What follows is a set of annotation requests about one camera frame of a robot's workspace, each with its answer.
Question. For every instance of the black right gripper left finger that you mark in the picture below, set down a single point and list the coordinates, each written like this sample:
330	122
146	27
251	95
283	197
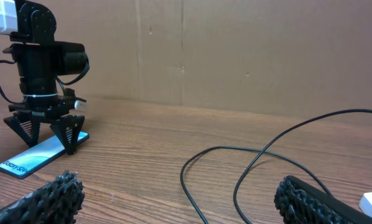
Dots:
57	202

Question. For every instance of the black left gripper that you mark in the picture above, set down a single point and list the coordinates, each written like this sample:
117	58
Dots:
39	66

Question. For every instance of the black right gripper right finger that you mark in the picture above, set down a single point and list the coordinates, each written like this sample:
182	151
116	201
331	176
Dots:
300	203

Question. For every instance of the blue Galaxy smartphone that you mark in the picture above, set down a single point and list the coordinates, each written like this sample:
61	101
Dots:
33	159

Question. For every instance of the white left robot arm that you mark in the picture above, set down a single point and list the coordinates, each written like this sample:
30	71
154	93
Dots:
27	22

